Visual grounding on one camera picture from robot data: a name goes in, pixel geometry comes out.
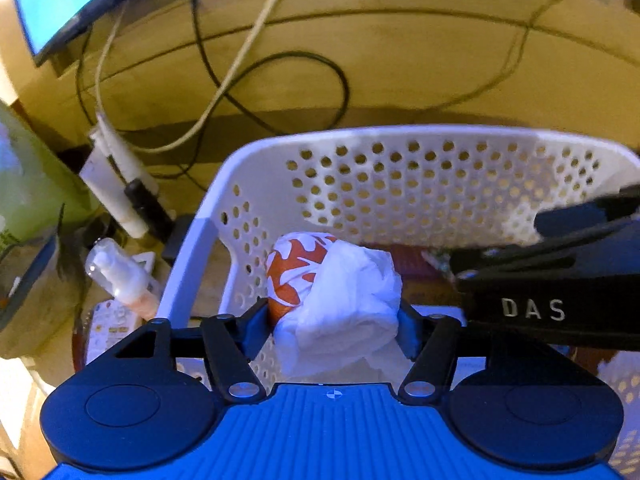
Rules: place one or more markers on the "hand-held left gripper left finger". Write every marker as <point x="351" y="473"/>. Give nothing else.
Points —
<point x="257" y="325"/>

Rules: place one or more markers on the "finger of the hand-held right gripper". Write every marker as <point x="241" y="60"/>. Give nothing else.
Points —
<point x="575" y="220"/>

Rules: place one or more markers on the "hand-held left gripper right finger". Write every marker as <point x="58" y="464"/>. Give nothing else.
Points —
<point x="407" y="332"/>

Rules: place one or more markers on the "white orange wrapper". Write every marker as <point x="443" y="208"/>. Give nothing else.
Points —
<point x="350" y="300"/>

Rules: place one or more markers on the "white perforated plastic basket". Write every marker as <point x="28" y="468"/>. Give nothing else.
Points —
<point x="400" y="175"/>

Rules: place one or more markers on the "floral orange packet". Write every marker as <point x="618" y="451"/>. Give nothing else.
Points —
<point x="437" y="262"/>

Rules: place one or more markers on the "small clear spray bottle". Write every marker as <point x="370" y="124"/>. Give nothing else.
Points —
<point x="120" y="280"/>

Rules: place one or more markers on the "white printed box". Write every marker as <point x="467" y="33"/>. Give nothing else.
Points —
<point x="107" y="330"/>

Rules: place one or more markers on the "black power plug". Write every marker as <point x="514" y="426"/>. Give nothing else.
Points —
<point x="147" y="207"/>

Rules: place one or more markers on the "white power strip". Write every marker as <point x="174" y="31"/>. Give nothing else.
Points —
<point x="107" y="175"/>

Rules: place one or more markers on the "green translucent container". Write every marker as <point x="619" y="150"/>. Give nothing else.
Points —
<point x="35" y="175"/>

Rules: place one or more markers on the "flat screen television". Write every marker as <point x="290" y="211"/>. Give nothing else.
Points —
<point x="50" y="5"/>

